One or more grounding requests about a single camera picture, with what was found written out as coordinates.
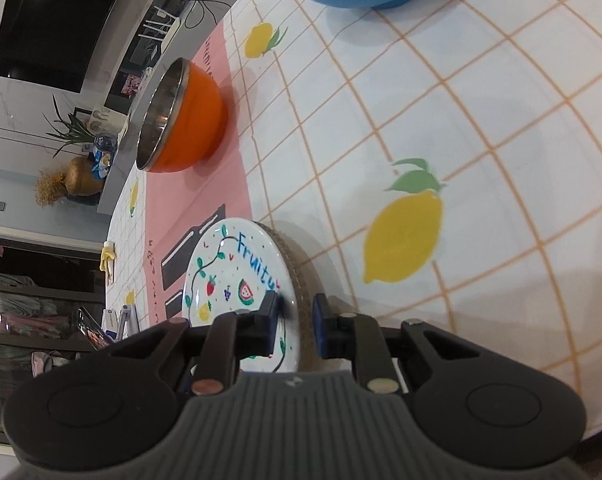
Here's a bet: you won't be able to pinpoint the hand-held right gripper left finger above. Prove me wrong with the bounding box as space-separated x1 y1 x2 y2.
110 290 282 396

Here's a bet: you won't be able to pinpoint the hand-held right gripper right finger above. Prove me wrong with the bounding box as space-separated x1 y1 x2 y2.
312 292 488 396

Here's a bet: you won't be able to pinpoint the white painted fruit plate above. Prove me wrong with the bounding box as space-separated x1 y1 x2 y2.
183 217 324 375

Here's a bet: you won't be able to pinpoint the orange steel-lined bowl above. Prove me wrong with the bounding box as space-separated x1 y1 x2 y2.
135 57 228 173

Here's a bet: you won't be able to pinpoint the grey phone stand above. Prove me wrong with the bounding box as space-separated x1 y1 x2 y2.
112 306 138 342

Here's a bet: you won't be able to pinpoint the small yellow cloth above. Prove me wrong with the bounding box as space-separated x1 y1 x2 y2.
100 241 118 286

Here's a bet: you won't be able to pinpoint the smartphone with lit screen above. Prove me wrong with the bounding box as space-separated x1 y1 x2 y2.
78 307 112 353

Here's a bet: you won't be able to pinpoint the lemon print checked tablecloth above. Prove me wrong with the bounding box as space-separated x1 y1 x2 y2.
103 0 602 436

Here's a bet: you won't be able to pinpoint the blue snack bags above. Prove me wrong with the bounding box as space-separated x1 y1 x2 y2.
91 135 116 179

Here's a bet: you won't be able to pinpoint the gold round vase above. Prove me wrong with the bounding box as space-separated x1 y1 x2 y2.
66 156 104 196

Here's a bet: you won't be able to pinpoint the dried flower bunch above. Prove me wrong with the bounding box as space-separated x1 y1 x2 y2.
35 167 70 207

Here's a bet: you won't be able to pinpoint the white photo card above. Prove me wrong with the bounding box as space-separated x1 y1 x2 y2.
88 105 128 137

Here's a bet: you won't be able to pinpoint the orchid plant in vase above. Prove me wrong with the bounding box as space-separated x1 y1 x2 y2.
43 95 100 159

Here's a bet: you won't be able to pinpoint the white wifi router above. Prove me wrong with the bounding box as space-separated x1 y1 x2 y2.
138 7 180 42

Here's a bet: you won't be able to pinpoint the black flat television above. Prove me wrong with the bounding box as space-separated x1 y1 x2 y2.
0 0 132 93

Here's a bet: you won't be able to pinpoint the black cable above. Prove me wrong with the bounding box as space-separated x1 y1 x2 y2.
180 0 218 29

